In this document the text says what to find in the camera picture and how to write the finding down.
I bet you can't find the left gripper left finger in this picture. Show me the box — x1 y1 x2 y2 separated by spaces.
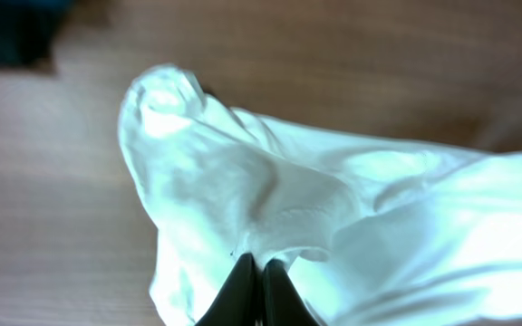
196 254 257 326

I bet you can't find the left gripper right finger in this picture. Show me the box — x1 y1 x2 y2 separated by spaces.
262 259 318 326

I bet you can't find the white t-shirt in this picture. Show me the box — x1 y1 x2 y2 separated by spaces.
118 65 522 325

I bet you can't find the blue folded shirt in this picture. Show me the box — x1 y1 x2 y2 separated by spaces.
0 0 74 67

